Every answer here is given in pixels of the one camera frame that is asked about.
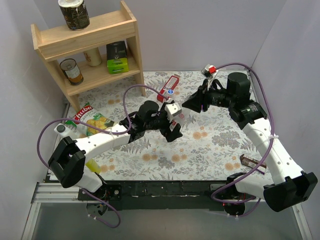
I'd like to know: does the cream cylindrical container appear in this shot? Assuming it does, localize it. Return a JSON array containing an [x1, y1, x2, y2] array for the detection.
[[83, 47, 102, 67]]

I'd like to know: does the clear plastic bottle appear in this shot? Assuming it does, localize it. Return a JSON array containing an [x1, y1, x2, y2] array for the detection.
[[163, 89, 175, 104]]

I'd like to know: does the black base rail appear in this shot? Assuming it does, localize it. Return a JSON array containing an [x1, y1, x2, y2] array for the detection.
[[78, 180, 250, 216]]

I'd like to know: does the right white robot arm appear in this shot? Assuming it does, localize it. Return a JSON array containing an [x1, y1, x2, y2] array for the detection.
[[183, 70, 318, 212]]

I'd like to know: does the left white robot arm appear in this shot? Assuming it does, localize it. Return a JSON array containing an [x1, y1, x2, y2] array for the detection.
[[48, 99, 183, 200]]

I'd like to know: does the purple cable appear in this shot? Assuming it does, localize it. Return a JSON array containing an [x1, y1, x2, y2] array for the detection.
[[36, 84, 171, 228], [211, 62, 276, 218]]

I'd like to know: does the green Chuba chips bag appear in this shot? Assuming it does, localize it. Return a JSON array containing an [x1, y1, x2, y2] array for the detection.
[[65, 102, 117, 137]]

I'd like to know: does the tin can on lower shelf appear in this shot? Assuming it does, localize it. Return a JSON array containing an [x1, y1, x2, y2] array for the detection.
[[59, 58, 84, 86]]

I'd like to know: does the red rectangular box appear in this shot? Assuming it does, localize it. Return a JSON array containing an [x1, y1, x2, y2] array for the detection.
[[156, 74, 180, 103]]

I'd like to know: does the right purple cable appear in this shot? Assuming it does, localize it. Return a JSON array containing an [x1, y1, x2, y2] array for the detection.
[[211, 62, 276, 218]]

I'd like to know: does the clear bottle with red label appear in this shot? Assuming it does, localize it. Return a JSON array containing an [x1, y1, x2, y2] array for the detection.
[[170, 113, 187, 131]]

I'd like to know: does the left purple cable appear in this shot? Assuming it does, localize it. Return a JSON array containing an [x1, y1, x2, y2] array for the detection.
[[36, 84, 171, 228]]

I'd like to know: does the brown chocolate bar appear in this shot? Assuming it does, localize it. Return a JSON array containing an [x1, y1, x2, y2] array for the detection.
[[239, 154, 267, 175]]

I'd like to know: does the floral table mat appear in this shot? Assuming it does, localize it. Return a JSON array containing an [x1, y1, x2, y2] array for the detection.
[[79, 71, 261, 181]]

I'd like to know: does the white bottle grey cap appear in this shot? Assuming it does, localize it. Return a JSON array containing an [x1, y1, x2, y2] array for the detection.
[[54, 123, 77, 139]]

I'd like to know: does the blue bottle cap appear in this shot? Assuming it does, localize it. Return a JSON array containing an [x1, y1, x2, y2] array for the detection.
[[167, 89, 174, 95]]

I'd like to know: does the black and green box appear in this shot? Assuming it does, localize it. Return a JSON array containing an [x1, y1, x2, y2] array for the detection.
[[106, 40, 129, 74]]

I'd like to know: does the yellow bottle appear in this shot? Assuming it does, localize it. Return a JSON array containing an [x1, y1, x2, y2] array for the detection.
[[85, 159, 101, 174]]

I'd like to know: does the wooden shelf unit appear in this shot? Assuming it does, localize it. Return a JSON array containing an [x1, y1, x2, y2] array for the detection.
[[30, 0, 144, 112]]

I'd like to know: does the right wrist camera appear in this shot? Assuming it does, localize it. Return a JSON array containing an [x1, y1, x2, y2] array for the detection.
[[200, 64, 219, 88]]

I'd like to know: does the dark can on shelf top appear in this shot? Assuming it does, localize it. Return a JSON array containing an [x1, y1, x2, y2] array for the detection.
[[58, 0, 90, 31]]

